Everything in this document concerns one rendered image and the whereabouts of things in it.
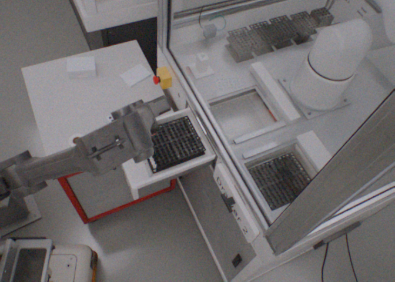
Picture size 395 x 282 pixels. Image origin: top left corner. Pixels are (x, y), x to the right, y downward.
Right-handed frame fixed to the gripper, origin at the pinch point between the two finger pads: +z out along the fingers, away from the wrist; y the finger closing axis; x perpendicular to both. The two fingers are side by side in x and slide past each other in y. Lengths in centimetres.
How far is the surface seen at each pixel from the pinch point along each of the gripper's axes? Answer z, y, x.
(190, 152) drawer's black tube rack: 7.4, -13.9, 10.3
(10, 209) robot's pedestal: 76, 76, -24
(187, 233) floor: 96, -7, 27
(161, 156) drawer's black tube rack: 6.6, -3.3, 7.5
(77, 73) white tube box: 22, 14, -53
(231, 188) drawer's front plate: 3.0, -20.6, 30.7
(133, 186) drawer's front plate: 1.5, 10.9, 15.3
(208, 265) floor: 94, -11, 49
